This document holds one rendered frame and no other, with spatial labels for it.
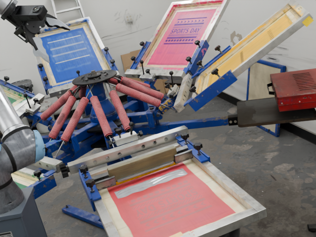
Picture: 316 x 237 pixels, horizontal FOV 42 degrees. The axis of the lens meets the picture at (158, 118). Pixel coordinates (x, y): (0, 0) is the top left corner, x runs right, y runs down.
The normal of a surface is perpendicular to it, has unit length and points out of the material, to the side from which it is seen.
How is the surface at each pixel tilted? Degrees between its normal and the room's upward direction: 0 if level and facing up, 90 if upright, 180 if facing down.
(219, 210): 0
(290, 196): 0
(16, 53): 90
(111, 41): 90
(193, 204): 0
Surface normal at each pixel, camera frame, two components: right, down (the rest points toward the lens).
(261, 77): -0.93, 0.13
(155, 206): -0.18, -0.92
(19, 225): 0.04, 0.36
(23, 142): 0.30, -0.47
